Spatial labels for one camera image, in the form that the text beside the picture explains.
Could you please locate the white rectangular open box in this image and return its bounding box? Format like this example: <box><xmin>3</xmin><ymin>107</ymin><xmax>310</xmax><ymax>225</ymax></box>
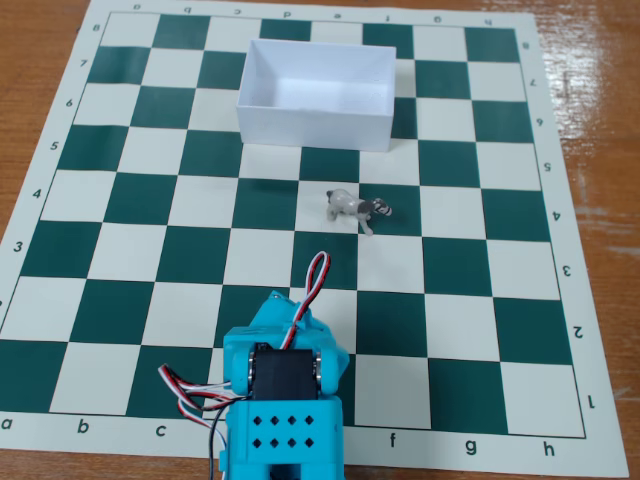
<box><xmin>235</xmin><ymin>38</ymin><xmax>399</xmax><ymax>152</ymax></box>

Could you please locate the green and cream chessboard mat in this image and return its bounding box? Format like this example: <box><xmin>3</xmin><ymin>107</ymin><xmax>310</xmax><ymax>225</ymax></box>
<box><xmin>0</xmin><ymin>0</ymin><xmax>632</xmax><ymax>479</ymax></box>

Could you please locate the red white black servo cable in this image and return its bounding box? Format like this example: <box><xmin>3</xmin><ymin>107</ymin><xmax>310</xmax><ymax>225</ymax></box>
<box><xmin>176</xmin><ymin>396</ymin><xmax>236</xmax><ymax>480</ymax></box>
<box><xmin>280</xmin><ymin>251</ymin><xmax>333</xmax><ymax>351</ymax></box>
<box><xmin>158</xmin><ymin>364</ymin><xmax>235</xmax><ymax>402</ymax></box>

